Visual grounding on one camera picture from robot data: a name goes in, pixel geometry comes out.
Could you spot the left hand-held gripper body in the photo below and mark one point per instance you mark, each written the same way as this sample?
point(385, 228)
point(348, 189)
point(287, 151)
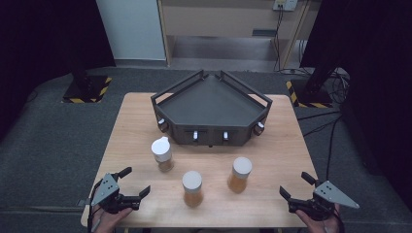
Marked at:
point(105, 191)

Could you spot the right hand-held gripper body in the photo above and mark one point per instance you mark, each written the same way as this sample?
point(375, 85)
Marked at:
point(330, 194)

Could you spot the spice bottle with flip lid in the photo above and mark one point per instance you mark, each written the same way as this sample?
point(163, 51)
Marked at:
point(162, 152)

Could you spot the white-capped orange spice bottle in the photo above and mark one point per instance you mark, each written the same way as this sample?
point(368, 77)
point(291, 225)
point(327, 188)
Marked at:
point(241, 168)
point(192, 183)

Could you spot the dark grey corner rack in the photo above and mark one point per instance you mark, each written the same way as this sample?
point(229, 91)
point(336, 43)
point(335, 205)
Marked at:
point(210, 103)

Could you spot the person's left hand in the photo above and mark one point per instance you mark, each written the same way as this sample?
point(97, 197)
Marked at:
point(108, 221)

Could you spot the person's right hand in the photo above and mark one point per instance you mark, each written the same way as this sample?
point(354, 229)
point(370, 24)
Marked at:
point(324, 226)

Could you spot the black stand with striped base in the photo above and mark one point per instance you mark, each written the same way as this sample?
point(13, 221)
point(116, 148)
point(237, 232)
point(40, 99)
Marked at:
point(85, 89)
point(312, 93)

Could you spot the black curtain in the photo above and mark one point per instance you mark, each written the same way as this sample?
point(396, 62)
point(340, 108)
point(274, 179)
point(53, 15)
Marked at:
point(39, 39)
point(382, 64)

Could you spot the white panel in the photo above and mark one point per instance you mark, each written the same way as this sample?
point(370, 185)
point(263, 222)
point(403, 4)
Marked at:
point(132, 29)

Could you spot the white power outlet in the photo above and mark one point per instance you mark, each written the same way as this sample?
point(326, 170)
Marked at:
point(285, 4)

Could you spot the wooden cabinet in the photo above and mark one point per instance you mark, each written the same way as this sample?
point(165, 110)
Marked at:
point(210, 19)

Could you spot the grey table bracket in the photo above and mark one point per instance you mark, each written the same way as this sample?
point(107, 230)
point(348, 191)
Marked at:
point(83, 202)

